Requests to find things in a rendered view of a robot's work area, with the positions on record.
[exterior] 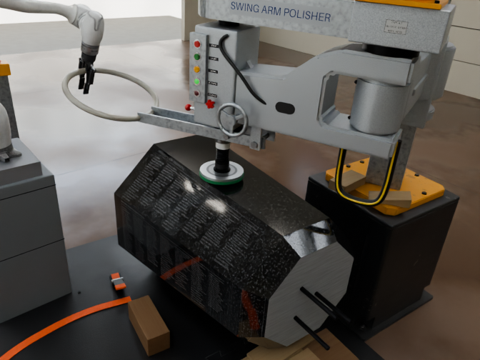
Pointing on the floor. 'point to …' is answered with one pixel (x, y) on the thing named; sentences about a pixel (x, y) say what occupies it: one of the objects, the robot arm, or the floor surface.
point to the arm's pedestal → (31, 246)
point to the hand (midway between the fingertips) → (83, 86)
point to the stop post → (7, 97)
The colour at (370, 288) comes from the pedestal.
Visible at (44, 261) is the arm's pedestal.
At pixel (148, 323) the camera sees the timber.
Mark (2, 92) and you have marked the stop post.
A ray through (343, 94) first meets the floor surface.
